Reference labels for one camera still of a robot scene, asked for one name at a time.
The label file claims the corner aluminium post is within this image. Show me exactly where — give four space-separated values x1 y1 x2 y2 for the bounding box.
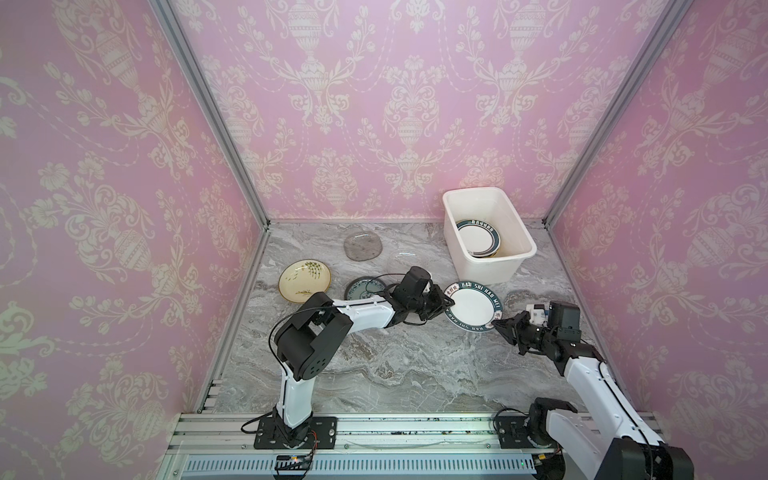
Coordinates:
149 0 269 231
542 0 693 232

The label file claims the cream plate with willow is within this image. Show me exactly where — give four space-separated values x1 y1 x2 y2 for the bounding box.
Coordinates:
278 259 332 303

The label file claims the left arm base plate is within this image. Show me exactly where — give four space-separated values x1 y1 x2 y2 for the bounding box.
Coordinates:
253 416 338 450

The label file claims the blue floral patterned plate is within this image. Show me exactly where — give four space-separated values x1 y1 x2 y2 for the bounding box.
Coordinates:
344 276 386 300

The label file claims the left corner aluminium post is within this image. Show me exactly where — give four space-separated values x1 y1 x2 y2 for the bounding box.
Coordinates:
149 0 269 231

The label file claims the white plate green lettered rim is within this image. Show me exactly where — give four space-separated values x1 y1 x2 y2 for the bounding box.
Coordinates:
444 281 503 333

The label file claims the right corner aluminium post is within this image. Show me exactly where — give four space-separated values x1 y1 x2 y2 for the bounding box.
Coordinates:
542 0 693 232

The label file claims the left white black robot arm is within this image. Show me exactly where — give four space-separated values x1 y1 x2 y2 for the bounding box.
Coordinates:
253 266 455 449

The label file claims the white plastic bin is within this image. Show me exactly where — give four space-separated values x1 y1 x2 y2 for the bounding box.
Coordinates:
442 187 537 285

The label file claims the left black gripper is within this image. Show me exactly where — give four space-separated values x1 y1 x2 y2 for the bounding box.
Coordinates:
407 283 457 321

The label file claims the grey smoked glass plate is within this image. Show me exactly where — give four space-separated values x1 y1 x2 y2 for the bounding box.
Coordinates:
343 231 383 262

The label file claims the white plate green red rim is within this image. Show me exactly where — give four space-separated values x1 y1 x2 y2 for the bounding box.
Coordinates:
456 219 501 258

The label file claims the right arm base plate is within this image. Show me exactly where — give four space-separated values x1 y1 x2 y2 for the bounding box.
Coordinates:
492 416 560 450

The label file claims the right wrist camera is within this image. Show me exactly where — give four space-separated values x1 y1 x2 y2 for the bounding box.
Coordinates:
525 303 550 327

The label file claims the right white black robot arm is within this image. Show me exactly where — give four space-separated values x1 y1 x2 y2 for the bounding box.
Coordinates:
491 301 695 479

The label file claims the aluminium mounting rail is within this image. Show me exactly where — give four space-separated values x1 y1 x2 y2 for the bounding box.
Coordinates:
155 411 679 480

